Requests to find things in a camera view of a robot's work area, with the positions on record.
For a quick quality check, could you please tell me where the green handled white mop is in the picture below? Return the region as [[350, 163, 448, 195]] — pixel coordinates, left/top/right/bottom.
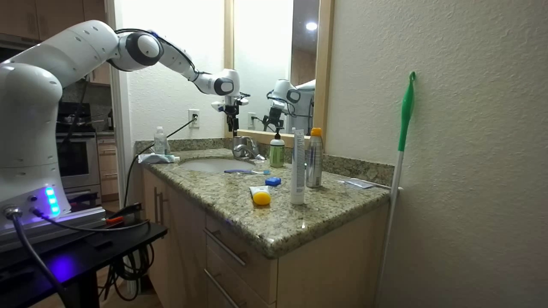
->
[[374, 72, 417, 306]]

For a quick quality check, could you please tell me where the clear plastic wrapper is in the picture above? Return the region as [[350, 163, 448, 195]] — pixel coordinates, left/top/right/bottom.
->
[[340, 178, 376, 190]]

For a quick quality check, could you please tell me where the black power cable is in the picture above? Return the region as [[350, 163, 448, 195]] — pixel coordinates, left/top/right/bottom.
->
[[122, 115, 199, 210]]

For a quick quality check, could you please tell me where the white wall outlet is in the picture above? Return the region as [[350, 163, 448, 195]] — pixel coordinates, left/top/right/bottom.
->
[[189, 110, 201, 128]]

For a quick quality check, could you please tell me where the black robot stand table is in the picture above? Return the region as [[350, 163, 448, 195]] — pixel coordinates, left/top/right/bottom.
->
[[0, 212, 168, 308]]

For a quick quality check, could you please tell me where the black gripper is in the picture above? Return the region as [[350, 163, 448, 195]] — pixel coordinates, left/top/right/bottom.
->
[[213, 94, 251, 135]]

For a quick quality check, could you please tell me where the clear plastic liquid bottle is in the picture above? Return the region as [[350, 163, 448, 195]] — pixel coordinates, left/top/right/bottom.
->
[[153, 127, 168, 154]]

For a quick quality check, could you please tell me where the white tube yellow cap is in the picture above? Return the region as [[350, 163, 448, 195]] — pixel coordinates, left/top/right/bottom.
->
[[251, 187, 273, 207]]

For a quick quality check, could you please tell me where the chrome sink faucet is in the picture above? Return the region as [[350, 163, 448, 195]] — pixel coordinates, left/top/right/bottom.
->
[[234, 135, 264, 161]]

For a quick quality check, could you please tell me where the white oval sink basin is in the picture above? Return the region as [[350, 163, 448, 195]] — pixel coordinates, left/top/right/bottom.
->
[[182, 157, 256, 173]]

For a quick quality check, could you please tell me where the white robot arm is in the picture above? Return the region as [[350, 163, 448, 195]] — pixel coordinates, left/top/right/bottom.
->
[[0, 21, 244, 217]]

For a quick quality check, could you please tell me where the white toothpaste tube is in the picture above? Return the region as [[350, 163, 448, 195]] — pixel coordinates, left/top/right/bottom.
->
[[138, 152, 172, 164]]

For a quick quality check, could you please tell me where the kitchen stove oven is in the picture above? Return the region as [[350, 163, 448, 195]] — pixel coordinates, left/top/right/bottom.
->
[[57, 103, 100, 192]]

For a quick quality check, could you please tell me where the blue toothbrush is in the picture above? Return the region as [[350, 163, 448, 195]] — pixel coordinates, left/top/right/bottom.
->
[[225, 169, 257, 175]]

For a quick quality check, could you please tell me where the beige vanity cabinet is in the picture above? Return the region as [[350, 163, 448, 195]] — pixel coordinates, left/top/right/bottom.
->
[[144, 164, 389, 308]]

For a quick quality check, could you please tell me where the wooden framed mirror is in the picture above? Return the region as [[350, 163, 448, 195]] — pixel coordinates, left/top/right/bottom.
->
[[225, 0, 335, 144]]

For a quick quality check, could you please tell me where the tall white tube bottle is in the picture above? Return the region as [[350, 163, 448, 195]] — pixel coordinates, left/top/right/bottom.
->
[[292, 128, 305, 205]]

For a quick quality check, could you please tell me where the small blue cap container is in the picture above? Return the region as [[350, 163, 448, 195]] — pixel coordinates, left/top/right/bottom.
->
[[266, 176, 281, 187]]

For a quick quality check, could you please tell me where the silver spray can orange cap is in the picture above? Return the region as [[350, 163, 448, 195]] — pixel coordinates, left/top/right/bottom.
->
[[307, 127, 323, 188]]

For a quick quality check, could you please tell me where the green soap pump bottle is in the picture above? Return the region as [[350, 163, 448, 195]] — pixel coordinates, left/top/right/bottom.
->
[[269, 132, 285, 168]]

